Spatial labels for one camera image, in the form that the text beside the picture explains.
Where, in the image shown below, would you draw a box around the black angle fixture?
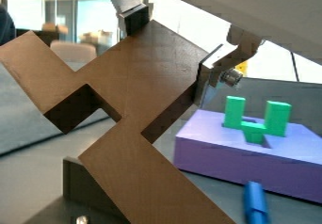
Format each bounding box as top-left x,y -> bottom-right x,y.
63,157 -> 130,224

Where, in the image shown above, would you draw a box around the green U-shaped block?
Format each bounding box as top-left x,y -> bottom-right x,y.
223,96 -> 291,145

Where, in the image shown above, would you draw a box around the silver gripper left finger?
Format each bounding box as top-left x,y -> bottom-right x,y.
111,0 -> 150,36

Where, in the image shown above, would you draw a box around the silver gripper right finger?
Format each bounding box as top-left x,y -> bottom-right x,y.
194,24 -> 262,108

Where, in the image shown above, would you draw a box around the blue peg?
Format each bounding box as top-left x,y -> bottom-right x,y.
245,182 -> 269,224

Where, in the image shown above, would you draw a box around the brown T-shaped block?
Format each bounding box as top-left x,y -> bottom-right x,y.
0,22 -> 234,224

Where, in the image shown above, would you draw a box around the purple base block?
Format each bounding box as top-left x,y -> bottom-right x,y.
174,110 -> 322,203

